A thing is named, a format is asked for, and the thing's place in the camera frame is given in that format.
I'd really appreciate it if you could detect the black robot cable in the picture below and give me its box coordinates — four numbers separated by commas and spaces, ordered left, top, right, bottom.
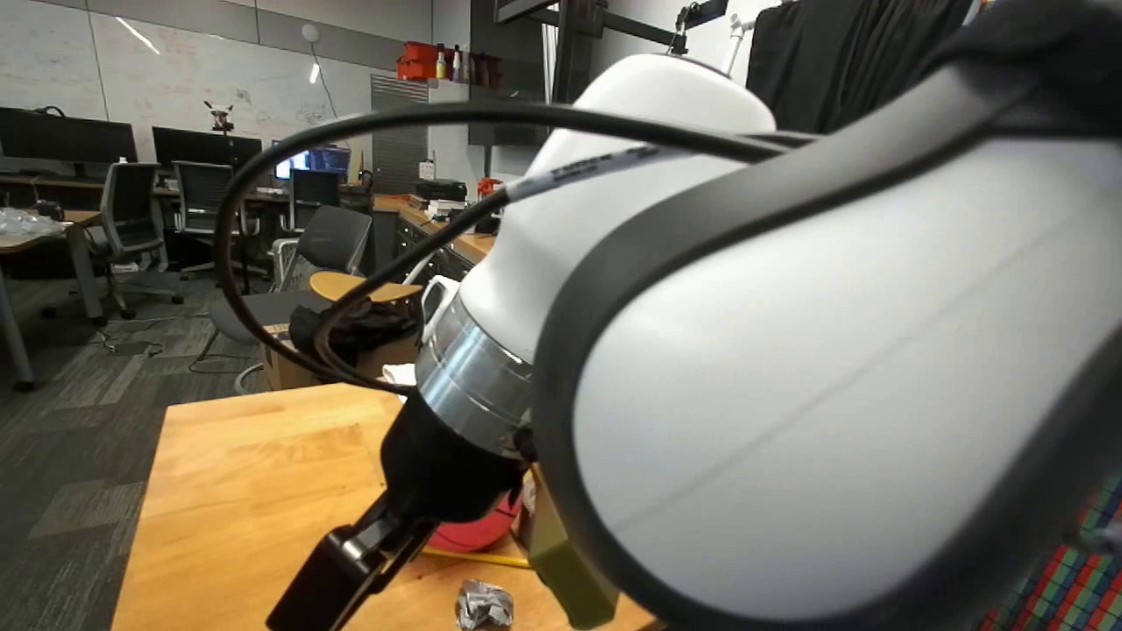
209, 99, 822, 395

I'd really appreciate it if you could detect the black hanging cloth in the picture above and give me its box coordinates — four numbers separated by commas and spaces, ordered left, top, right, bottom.
746, 0, 973, 133

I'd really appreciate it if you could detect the dark computer monitor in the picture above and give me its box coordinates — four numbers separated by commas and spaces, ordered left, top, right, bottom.
148, 123, 265, 174

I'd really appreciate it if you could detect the crumpled foil ball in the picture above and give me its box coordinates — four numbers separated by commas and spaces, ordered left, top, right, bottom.
451, 578, 520, 631

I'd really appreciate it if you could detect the dark wide monitor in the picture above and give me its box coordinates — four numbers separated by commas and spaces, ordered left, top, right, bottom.
0, 104, 139, 182

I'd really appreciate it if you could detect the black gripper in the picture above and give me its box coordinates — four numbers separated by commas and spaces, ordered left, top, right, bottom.
262, 488, 443, 631

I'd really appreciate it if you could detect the small red basketball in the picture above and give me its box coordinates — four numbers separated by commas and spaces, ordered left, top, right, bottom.
423, 491, 528, 560

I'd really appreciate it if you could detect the colourful patterned fabric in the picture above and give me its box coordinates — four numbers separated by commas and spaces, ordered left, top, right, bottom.
979, 470, 1122, 631

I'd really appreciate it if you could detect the round wooden stool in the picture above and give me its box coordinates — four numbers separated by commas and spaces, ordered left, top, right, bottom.
305, 267, 423, 312

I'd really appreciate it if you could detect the grey office chair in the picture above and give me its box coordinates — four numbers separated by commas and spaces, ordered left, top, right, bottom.
96, 159, 190, 322

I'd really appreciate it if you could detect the red box on shelf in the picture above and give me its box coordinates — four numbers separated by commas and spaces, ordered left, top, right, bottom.
391, 37, 443, 89

